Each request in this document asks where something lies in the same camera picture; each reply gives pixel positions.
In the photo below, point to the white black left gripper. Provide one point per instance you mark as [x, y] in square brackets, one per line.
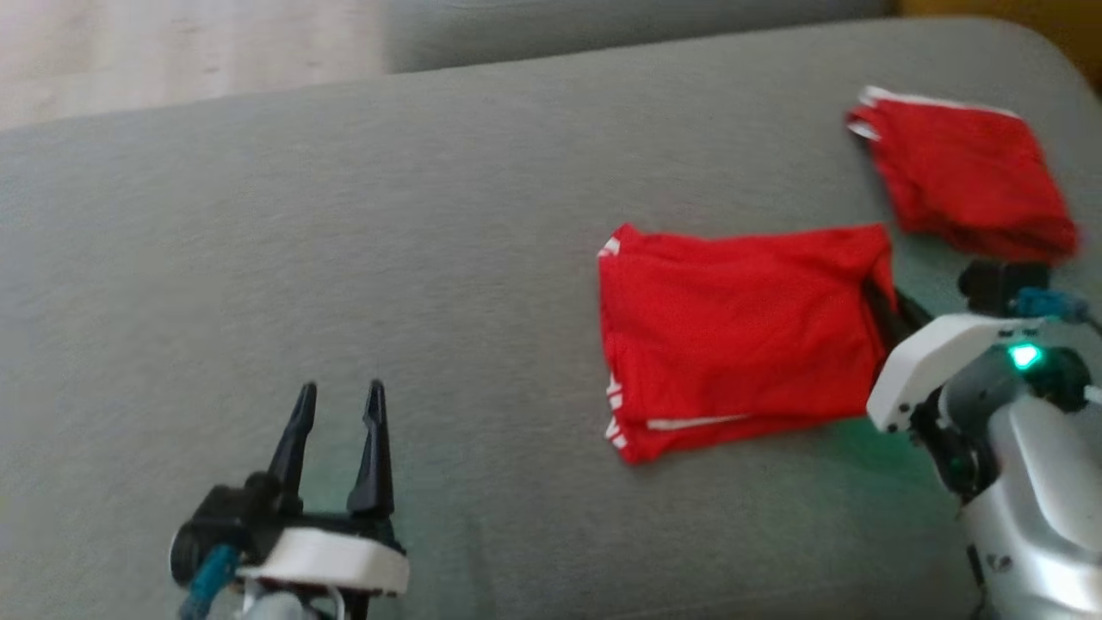
[336, 560]

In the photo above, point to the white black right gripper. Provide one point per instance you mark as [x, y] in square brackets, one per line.
[913, 370]

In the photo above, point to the red white jersey shirt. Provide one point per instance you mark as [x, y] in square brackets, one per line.
[740, 336]

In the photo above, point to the red shorts white trim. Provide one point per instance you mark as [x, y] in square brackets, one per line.
[964, 172]

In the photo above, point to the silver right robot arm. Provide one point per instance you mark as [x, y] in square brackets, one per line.
[1033, 482]

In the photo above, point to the grey sofa chaise cushion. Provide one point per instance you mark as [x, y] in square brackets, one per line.
[301, 241]

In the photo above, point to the grey sofa seat cushion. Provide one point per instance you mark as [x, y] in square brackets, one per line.
[603, 30]

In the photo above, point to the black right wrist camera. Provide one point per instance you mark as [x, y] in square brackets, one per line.
[999, 284]

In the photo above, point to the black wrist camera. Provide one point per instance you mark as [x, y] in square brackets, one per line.
[211, 534]
[999, 284]

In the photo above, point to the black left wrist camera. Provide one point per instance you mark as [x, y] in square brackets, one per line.
[211, 534]

